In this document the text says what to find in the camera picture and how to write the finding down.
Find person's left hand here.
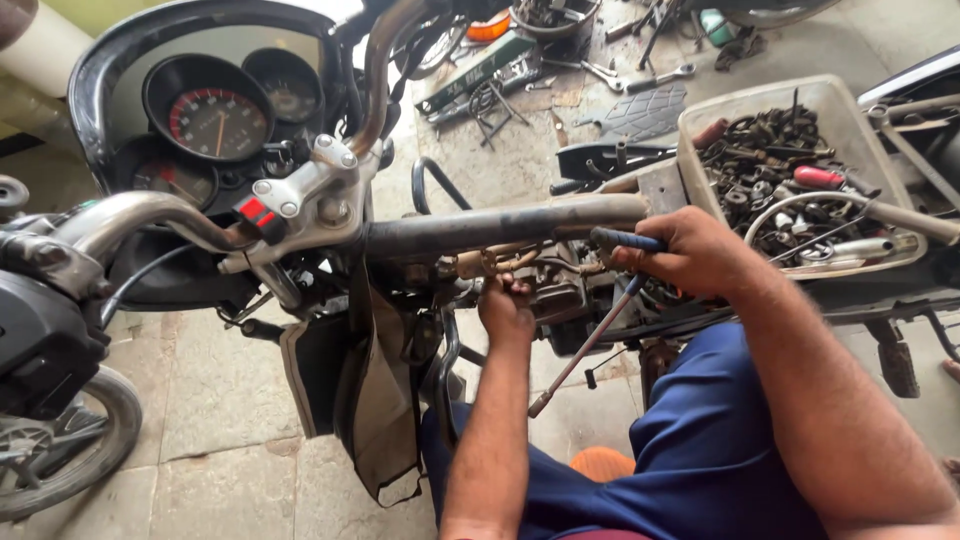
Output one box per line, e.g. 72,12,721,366
477,271,538,351

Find person's right hand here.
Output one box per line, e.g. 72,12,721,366
611,206,760,303

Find blue handled T wrench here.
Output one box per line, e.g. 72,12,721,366
527,227,670,420

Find motorcycle engine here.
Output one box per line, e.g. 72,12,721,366
525,240,655,358

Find black plastic motorcycle part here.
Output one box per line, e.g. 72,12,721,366
556,141,678,198

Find black crash guard tube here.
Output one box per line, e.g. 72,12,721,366
411,156,475,451

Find heap of rusty metal parts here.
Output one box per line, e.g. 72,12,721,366
699,88,921,273

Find black rubber mat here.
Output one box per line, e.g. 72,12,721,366
573,82,688,144

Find silver combination wrench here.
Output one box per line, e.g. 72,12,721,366
626,63,697,96

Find beige and black canvas cloth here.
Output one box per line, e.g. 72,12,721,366
279,262,426,510

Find silver open end wrench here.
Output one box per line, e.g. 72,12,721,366
541,58,626,93

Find person's blue trousers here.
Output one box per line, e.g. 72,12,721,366
420,322,830,540

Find orange stool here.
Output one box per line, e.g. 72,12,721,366
570,446,639,486

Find green tool box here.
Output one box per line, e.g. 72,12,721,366
414,30,538,116

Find dirty grey rag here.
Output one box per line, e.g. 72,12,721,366
714,28,768,73

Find green bottle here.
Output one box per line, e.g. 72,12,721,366
699,7,741,48

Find white plastic crate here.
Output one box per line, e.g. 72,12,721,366
677,73,930,282

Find round metal pan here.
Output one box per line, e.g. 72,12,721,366
510,0,603,41

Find orange indicator lens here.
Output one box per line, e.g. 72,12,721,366
466,9,513,44

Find black motorcycle footpeg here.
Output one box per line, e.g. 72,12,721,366
864,318,923,399

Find small round dark gauge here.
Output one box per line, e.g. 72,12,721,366
241,48,326,126

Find parked motorcycle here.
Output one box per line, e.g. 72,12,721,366
857,45,960,220

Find large round speedometer gauge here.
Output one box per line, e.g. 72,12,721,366
142,54,276,163

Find small round fuel gauge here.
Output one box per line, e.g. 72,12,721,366
114,135,220,213

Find motorcycle front wheel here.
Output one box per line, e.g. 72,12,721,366
0,366,144,523

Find black motorcycle fairing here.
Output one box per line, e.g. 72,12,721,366
67,0,357,198

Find dark motorcycle frame tube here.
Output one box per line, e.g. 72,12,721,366
363,193,652,264

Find brown tool handle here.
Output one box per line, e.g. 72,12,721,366
690,117,731,150

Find red handled screwdriver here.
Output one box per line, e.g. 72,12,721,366
793,165,883,199

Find silver handlebar clamp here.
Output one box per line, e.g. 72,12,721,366
251,133,363,220

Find loose chrome handlebar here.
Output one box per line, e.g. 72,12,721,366
744,190,960,264

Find red and black switch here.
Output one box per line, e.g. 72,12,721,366
232,195,288,246

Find chrome motorcycle handlebar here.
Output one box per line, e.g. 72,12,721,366
51,0,435,262

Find black handlebar switch housing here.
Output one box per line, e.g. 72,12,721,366
0,268,112,421

